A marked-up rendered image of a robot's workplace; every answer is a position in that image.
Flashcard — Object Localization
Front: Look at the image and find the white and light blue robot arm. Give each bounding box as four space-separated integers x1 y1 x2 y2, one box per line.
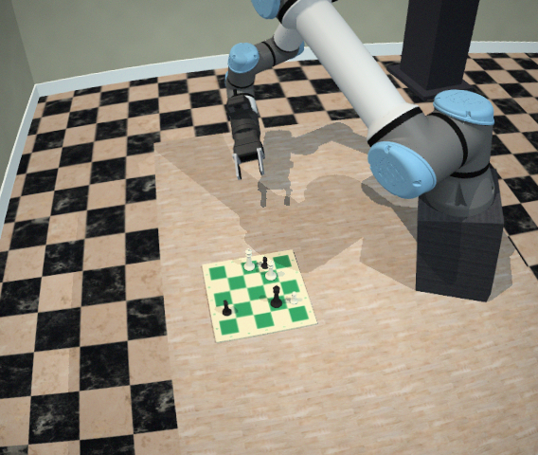
224 0 494 217

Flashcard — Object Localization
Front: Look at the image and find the green and cream chessboard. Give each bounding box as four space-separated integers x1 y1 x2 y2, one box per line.
202 249 317 343

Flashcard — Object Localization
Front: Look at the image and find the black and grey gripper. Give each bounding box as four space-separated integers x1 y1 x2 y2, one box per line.
226 89 265 180

